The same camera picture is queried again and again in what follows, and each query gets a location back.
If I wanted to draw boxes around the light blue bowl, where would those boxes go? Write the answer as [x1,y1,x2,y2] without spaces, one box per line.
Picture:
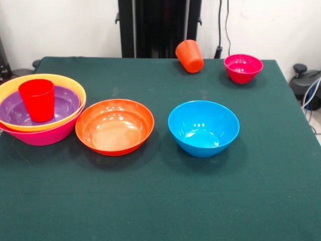
[168,100,240,159]

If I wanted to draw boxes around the red-orange bowl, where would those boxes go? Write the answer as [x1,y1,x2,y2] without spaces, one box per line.
[75,98,155,157]

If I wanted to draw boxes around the orange cup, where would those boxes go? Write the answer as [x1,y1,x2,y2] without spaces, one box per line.
[175,39,205,74]

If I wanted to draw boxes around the large orange bowl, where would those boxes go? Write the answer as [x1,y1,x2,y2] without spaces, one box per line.
[0,73,87,133]

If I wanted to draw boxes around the purple bowl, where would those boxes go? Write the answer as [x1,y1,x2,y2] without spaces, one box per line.
[0,84,80,127]

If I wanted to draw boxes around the large pink bowl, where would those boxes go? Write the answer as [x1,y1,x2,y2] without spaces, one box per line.
[0,99,87,147]

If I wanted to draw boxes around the red cup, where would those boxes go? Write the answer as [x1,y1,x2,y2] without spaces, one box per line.
[18,78,55,123]

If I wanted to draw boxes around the dark green table cloth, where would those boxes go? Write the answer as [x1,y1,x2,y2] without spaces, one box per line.
[0,56,321,241]

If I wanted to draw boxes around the small pink bowl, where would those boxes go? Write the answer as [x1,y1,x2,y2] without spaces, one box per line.
[224,54,264,84]

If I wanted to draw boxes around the black office chair base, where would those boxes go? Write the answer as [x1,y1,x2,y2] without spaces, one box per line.
[10,59,42,76]
[288,64,321,111]

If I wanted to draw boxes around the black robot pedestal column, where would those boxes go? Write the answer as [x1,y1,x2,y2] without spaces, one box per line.
[115,0,203,59]

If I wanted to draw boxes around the black hanging cable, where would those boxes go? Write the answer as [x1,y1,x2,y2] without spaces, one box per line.
[215,0,233,60]

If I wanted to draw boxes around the blue cable bundle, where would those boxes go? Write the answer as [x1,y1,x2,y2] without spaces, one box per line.
[300,77,321,112]

